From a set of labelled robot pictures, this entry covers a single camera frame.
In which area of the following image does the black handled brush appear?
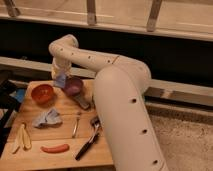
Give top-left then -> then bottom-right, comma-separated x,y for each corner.
75,116 -> 101,160

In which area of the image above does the grey blue cloth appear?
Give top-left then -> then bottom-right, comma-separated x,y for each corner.
32,108 -> 62,128

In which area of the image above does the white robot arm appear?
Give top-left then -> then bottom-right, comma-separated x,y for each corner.
49,35 -> 169,171

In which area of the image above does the silver fork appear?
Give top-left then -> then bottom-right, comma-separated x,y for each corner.
72,111 -> 82,138

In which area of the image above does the blue sponge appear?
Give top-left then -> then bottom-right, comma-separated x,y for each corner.
53,74 -> 67,88

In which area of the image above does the red sausage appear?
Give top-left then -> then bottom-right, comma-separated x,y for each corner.
40,144 -> 69,153

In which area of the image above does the black stand at left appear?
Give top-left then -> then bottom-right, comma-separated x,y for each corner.
0,70 -> 20,156

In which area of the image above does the brown rectangular block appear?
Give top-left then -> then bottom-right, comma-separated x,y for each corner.
74,94 -> 90,110

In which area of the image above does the purple bowl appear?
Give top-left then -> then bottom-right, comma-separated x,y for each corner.
63,77 -> 83,96

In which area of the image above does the blue object at left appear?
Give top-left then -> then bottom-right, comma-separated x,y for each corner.
11,88 -> 26,103

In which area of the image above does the orange bowl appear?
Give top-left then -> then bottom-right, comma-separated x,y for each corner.
31,84 -> 54,104

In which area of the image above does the wooden cutting board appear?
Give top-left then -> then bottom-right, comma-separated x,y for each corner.
0,81 -> 113,171

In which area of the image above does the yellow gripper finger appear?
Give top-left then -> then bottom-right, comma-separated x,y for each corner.
51,67 -> 58,79

